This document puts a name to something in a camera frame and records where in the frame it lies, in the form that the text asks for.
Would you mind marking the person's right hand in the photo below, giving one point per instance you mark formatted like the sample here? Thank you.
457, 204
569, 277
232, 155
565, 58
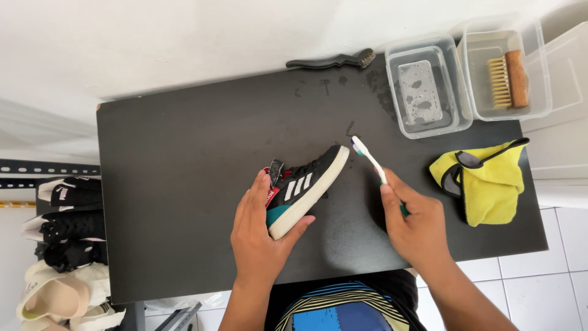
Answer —
420, 232

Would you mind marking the person's left hand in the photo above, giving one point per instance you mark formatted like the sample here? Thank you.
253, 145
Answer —
255, 243

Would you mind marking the black white-striped sneaker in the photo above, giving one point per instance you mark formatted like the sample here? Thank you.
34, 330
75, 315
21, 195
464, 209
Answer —
305, 188

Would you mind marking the white green toothbrush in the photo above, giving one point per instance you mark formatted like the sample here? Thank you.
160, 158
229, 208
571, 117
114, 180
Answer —
370, 158

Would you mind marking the clear plastic bag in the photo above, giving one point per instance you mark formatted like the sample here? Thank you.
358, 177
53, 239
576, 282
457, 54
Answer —
193, 301

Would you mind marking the yellow microfiber cloth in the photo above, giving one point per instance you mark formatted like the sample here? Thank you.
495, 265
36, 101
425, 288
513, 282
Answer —
494, 188

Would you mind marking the person's striped black shirt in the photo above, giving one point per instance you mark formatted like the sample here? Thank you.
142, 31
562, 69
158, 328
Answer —
344, 308

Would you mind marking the clear plastic container with water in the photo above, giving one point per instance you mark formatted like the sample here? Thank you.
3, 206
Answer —
425, 87

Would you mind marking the wooden bristle brush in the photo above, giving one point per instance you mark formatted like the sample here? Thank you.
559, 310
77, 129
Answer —
514, 78

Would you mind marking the shoe rack with shoes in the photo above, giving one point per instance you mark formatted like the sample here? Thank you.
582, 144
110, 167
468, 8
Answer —
69, 239

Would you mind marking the white plastic storage box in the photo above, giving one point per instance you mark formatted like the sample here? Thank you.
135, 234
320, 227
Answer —
565, 115

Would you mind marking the grey metal bracket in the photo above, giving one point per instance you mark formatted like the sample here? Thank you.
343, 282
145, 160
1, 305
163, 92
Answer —
179, 318

